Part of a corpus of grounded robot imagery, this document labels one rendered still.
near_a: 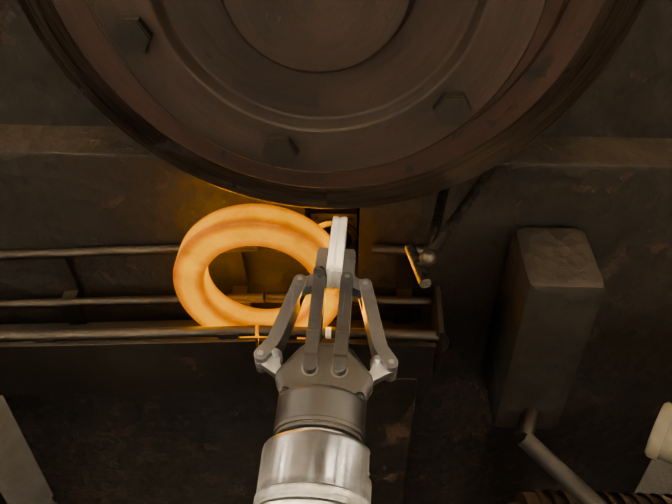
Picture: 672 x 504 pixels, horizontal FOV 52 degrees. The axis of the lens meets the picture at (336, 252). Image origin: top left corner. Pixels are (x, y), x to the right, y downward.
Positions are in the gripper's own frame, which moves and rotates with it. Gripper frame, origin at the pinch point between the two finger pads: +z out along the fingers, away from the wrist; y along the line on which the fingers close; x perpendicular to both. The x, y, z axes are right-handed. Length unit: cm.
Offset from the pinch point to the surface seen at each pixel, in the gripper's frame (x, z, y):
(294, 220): 1.8, 2.3, -4.3
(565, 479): -20.1, -13.7, 26.1
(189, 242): 0.0, 0.2, -14.9
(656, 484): -84, 12, 65
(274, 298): -11.6, 1.9, -7.2
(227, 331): -9.7, -4.1, -11.4
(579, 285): -0.7, -1.9, 24.0
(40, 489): -84, 2, -59
